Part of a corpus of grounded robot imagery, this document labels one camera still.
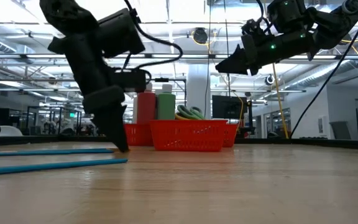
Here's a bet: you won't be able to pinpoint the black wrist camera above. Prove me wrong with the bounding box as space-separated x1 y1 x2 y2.
241 19 262 35
113 68 152 93

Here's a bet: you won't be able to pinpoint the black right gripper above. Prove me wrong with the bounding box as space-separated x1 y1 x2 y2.
215 29 318 75

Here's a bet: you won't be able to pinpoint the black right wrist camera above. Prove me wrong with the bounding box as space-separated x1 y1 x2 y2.
241 19 262 35

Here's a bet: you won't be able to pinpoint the green paint bottle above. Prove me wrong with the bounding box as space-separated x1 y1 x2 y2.
157 83 177 121

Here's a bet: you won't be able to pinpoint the black left camera cable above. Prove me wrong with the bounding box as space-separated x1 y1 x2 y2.
122 0 185 75

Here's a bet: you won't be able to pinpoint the dark right arm cable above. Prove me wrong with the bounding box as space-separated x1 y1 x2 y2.
290 9 358 140

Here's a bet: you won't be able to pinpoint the white rounded object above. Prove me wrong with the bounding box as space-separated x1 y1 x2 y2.
0 125 24 138

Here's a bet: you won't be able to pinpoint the white square column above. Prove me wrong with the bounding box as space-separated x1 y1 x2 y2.
186 63 213 121

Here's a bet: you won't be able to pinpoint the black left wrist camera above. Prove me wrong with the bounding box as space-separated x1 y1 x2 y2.
113 68 152 93

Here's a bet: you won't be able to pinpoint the grey office chair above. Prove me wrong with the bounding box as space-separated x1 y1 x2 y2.
329 120 356 141

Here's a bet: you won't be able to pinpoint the blue paintbrush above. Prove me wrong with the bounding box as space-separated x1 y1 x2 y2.
0 148 115 157
0 158 129 177

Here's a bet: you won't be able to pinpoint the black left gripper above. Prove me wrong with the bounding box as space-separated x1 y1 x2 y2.
48 32 129 153

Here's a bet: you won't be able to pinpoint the yellow hanging cable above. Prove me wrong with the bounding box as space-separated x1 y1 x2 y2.
262 0 290 139

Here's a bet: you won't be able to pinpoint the black table edge rail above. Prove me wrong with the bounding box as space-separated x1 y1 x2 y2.
0 135 358 151

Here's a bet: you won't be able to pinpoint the black hanging cable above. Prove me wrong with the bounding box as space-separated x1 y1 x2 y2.
223 0 231 97

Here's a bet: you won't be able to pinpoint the red plastic mesh basket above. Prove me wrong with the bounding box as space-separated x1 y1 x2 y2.
123 123 154 147
149 119 229 152
223 123 239 148

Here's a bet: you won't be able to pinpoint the green handled scissors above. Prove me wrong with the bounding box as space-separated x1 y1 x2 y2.
176 104 206 121

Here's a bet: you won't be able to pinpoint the black monitor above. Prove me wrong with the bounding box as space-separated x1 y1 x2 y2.
211 95 249 120

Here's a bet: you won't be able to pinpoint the red paint bottle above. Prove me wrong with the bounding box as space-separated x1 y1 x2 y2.
136 83 157 124

